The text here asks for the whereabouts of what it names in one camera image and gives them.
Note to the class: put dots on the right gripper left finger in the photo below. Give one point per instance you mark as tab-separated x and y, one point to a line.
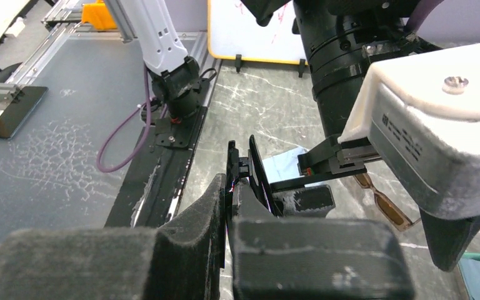
178	260

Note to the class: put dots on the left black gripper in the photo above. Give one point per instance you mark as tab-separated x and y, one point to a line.
327	161

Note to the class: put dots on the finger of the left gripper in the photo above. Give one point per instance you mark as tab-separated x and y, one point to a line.
447	240

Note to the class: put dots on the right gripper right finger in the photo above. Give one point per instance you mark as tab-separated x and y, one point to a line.
312	258

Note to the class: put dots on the black frame sunglasses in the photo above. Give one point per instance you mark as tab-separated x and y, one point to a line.
251	170

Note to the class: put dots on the brown tinted sunglasses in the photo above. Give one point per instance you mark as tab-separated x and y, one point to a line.
389	210

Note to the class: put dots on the yellow framed whiteboard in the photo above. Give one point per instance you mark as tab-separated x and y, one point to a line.
233	30

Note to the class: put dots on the orange plastic block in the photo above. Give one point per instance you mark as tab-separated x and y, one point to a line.
98	16

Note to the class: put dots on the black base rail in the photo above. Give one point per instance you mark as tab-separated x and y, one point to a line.
153	187

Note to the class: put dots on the aluminium frame rail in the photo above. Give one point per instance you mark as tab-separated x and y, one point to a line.
18	96

